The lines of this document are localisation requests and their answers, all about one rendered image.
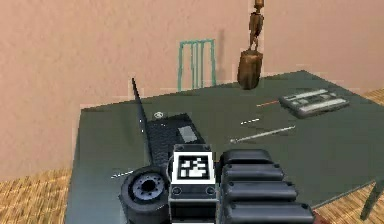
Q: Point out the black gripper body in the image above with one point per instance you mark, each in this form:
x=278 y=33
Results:
x=146 y=188

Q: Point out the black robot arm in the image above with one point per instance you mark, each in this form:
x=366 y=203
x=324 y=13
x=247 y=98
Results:
x=253 y=193

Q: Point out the dark green dining table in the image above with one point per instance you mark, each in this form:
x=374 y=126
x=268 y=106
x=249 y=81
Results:
x=300 y=156

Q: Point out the brown wooden figure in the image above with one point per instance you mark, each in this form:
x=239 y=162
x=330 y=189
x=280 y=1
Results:
x=250 y=68

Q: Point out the short white pen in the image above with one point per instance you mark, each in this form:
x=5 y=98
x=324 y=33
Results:
x=250 y=121
x=122 y=174

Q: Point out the black laptop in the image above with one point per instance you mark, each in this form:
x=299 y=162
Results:
x=163 y=136

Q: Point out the small round grey disc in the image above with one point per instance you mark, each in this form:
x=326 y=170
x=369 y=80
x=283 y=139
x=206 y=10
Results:
x=159 y=115

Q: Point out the long silver pen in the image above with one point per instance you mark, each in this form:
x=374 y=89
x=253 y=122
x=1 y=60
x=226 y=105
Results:
x=263 y=134

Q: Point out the teal chair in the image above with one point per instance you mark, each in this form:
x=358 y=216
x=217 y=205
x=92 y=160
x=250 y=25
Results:
x=180 y=63

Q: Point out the orange pencil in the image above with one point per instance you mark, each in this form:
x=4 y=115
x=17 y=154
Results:
x=267 y=103

